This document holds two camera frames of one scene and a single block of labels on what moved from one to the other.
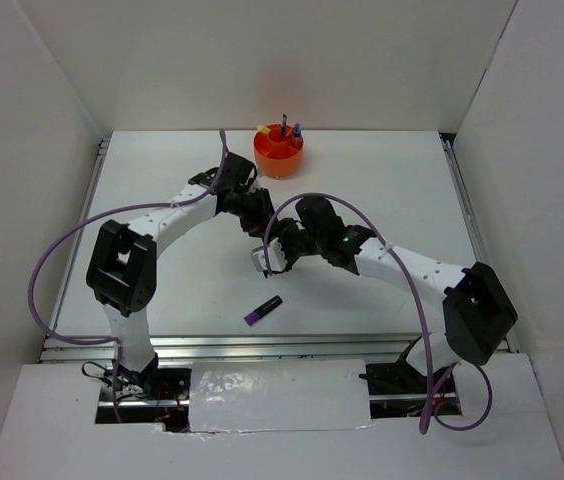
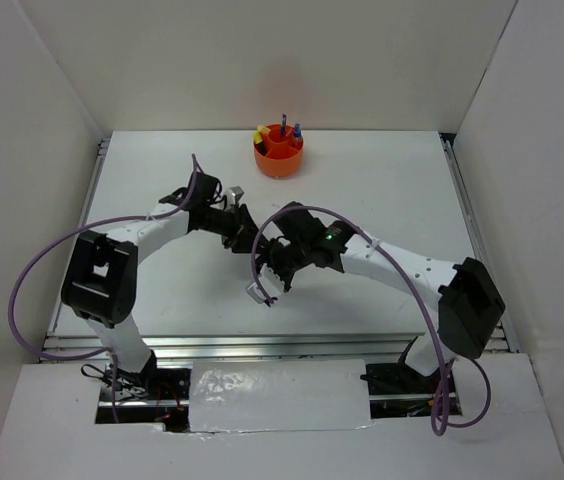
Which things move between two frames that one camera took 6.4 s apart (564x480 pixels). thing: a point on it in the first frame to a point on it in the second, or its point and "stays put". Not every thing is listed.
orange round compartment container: [276, 155] stays put
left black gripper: [264, 214] to [243, 231]
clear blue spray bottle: [297, 139] stays put
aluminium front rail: [246, 347] stays put
